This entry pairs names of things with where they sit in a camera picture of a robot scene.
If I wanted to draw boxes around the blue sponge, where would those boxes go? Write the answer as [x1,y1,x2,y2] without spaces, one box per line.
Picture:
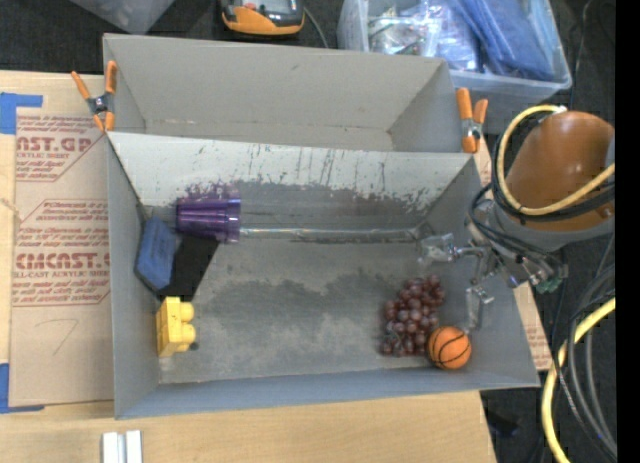
[133,216,182,293]

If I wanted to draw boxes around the brown cardboard board red print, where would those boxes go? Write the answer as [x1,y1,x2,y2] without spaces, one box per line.
[0,69,554,415]

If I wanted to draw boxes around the dark red toy grapes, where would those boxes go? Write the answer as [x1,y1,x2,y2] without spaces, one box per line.
[379,274,447,358]

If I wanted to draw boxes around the yellow toy building brick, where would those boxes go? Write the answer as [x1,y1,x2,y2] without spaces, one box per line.
[155,296,198,359]

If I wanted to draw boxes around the grey metal bin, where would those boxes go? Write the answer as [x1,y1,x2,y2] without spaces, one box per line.
[102,33,542,421]

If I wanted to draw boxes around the black flat sheet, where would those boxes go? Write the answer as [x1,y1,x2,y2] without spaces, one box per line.
[158,234,221,303]

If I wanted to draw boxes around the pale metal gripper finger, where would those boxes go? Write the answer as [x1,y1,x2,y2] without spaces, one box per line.
[464,284,496,331]
[418,232,457,264]

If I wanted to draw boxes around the purple ribbed plastic toy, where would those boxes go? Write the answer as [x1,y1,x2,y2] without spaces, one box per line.
[175,194,243,244]

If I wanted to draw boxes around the small orange basketball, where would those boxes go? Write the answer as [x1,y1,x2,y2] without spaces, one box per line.
[426,325,473,371]

